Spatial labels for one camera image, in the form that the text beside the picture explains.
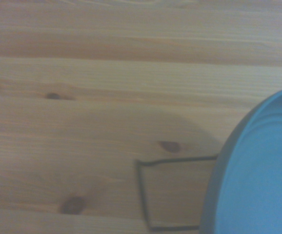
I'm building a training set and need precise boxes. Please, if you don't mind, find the teal round plate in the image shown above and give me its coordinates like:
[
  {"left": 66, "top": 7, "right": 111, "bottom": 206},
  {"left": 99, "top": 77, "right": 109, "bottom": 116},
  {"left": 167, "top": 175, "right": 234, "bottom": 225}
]
[{"left": 198, "top": 86, "right": 282, "bottom": 234}]

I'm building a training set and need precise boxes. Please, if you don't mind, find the black wire plate stand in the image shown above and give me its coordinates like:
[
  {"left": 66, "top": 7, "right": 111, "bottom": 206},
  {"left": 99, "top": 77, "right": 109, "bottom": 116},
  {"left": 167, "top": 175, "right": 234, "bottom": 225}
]
[{"left": 134, "top": 156, "right": 218, "bottom": 232}]

